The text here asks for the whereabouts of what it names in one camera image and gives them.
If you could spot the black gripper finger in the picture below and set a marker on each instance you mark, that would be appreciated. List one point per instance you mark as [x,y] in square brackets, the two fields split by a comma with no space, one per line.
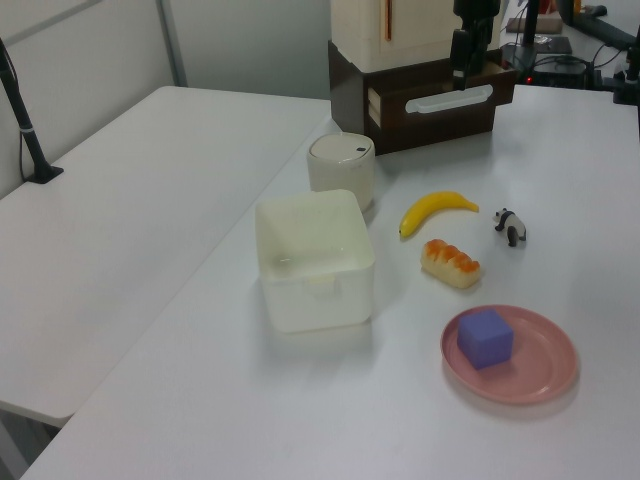
[481,47]
[460,50]

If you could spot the white square plastic container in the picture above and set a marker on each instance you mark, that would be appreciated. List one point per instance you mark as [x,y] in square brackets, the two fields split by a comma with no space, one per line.
[315,260]

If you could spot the black and white panda toy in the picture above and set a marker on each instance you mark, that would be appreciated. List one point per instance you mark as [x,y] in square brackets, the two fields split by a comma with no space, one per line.
[511,226]

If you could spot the black electronics box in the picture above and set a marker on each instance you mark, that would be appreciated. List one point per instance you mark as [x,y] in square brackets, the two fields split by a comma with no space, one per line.
[557,72]

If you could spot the brown cardboard box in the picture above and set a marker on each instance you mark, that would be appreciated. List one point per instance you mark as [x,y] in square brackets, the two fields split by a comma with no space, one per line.
[542,22]

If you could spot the black camera pole with clamp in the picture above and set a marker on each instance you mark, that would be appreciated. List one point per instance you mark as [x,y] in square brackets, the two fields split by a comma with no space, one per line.
[25,130]

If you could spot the yellow toy banana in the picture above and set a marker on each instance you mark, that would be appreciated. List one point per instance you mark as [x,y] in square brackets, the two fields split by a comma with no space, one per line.
[432,207]

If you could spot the cream toy fridge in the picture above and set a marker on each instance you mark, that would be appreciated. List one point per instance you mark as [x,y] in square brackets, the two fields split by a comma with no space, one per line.
[360,30]

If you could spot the brown wooden drawer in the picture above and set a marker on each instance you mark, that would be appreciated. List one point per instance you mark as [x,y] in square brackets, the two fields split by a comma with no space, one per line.
[440,117]

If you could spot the toy bread with orange glaze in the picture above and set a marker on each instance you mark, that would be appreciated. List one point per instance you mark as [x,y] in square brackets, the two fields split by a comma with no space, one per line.
[450,262]

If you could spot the pink plate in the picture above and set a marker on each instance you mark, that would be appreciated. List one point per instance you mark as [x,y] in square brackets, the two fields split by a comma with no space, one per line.
[530,370]

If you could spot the black stand post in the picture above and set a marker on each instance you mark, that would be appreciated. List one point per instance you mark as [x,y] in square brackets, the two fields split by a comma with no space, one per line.
[527,30]

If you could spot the black clamp mount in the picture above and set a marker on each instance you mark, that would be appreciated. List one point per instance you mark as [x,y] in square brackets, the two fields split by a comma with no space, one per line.
[627,80]

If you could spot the white lidded trash bin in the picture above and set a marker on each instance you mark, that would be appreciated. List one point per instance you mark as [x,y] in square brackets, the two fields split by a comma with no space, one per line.
[342,167]

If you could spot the purple cube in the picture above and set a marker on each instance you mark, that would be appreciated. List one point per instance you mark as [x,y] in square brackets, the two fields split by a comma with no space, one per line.
[485,337]

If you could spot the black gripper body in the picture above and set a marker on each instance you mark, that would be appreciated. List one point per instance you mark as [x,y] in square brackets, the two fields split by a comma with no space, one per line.
[475,10]

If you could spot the dark brown cabinet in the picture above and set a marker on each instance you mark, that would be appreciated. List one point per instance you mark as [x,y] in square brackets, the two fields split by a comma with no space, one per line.
[350,95]

